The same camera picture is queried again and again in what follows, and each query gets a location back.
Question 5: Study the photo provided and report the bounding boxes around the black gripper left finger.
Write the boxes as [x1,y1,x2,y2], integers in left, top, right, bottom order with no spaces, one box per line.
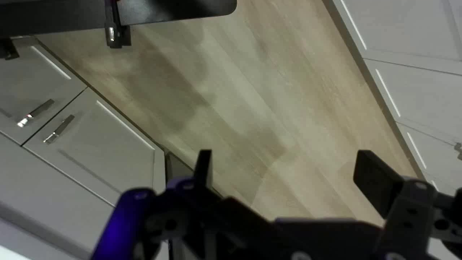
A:
[194,150,212,188]

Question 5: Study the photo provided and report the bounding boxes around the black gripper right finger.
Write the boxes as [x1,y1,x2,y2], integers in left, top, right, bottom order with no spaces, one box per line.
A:
[354,150,404,218]

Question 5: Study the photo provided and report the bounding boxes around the grey cabinet door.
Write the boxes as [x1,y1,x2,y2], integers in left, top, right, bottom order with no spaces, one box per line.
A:
[25,90,166,205]

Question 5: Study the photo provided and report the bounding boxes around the grey cabinet drawer front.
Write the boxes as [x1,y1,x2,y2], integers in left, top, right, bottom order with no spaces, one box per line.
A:
[0,39,85,145]

